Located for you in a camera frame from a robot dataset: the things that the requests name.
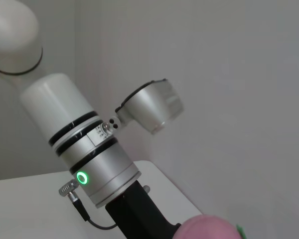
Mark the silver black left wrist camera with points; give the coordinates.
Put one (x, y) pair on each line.
(149, 107)

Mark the pink toy peach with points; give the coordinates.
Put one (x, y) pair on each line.
(206, 229)

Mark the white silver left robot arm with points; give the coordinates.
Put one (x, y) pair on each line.
(54, 107)

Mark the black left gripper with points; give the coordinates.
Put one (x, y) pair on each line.
(139, 214)

